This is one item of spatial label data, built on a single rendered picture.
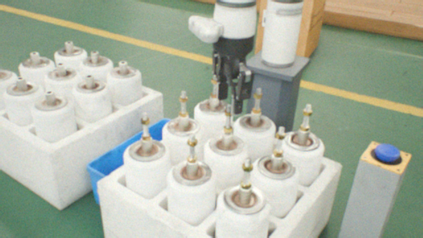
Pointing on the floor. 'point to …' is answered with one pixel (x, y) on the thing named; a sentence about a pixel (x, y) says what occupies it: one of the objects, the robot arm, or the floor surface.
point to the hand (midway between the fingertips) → (229, 100)
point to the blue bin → (96, 168)
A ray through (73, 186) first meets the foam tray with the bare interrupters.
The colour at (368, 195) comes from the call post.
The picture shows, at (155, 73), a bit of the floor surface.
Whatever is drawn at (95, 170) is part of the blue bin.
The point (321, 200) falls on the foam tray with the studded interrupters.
